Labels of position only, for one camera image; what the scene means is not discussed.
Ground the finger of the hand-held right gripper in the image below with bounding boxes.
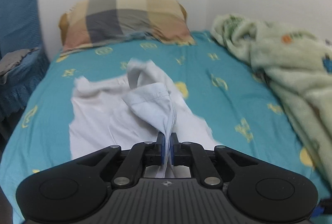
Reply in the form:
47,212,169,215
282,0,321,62
313,198,332,220

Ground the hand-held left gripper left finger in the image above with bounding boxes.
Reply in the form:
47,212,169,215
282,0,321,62
75,133,166,187

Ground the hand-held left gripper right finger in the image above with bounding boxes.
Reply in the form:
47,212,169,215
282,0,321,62
171,133,260,187

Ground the white shirt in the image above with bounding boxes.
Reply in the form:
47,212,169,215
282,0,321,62
69,58,218,180

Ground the teal printed bed sheet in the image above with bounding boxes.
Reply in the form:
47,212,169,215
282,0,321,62
0,30,332,224

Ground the plaid pillow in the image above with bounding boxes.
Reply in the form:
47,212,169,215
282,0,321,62
62,0,196,52

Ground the green fleece blanket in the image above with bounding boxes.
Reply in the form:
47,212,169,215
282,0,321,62
211,14,332,183

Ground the brown pillow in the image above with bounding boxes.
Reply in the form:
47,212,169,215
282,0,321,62
59,3,188,46

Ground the grey cloth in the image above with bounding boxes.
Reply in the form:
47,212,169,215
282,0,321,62
0,48,40,85

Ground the blue covered chair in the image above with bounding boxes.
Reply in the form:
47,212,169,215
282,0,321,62
0,0,50,123

